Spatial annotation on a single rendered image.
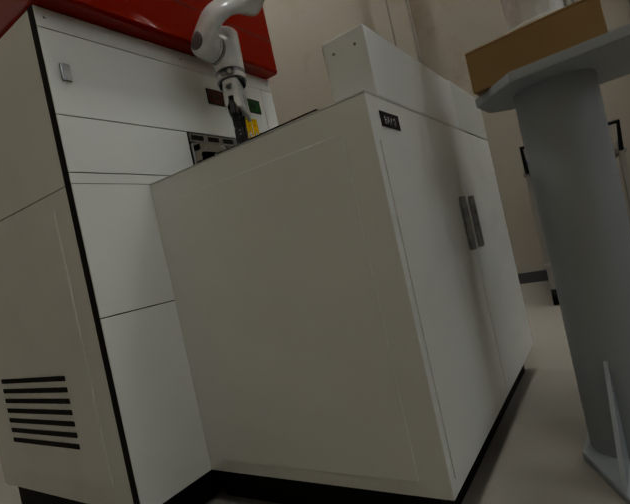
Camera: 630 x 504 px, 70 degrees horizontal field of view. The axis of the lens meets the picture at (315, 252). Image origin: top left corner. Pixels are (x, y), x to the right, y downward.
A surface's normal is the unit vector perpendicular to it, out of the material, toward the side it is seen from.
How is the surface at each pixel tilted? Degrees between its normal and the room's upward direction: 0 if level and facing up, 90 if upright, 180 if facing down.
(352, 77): 90
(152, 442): 90
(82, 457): 90
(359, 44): 90
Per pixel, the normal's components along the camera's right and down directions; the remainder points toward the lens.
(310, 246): -0.55, 0.11
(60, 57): 0.81, -0.18
